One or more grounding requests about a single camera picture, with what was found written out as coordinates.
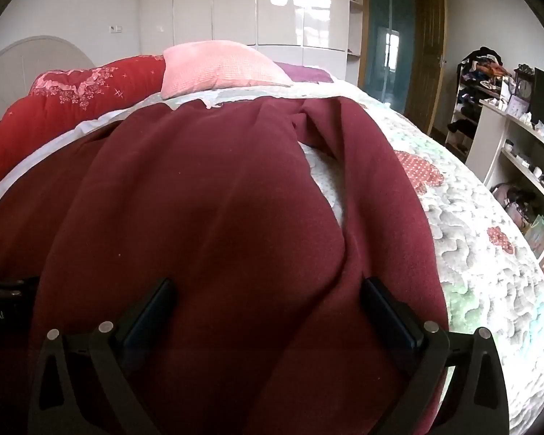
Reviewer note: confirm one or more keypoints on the green gift bag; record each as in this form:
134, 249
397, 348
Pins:
537, 233

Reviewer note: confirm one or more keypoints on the pink bag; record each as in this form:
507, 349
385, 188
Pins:
512, 204

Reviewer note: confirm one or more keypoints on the red patterned pillow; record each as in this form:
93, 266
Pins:
50, 113

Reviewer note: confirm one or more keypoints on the white heart-patterned quilt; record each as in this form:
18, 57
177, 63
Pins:
480, 281

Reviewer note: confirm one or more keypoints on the white shoe rack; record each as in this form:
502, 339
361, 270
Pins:
464, 118

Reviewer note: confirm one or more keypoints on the white glossy wardrobe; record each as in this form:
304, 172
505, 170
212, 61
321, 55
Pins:
235, 4

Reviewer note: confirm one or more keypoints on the white headboard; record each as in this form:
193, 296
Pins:
27, 54

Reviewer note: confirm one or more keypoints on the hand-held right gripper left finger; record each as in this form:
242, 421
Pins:
150, 316

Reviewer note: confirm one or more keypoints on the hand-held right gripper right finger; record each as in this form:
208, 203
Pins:
390, 317

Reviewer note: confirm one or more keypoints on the table clock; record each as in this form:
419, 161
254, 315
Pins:
523, 87

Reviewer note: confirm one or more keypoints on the maroon garment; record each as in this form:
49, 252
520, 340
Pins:
208, 190

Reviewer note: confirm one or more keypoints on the wooden door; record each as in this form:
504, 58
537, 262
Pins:
428, 54

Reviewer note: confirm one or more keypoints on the purple pillow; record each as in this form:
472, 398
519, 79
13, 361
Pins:
306, 72

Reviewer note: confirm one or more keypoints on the pile of clothes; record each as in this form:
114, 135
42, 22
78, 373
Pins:
485, 65

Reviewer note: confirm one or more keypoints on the teal glass door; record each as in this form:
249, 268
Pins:
385, 45

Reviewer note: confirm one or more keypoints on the pink pillow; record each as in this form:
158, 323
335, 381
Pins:
217, 68

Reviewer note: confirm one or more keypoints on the white shelf unit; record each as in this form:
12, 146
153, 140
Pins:
489, 136

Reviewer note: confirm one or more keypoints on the white bed sheet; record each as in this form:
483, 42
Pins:
36, 154

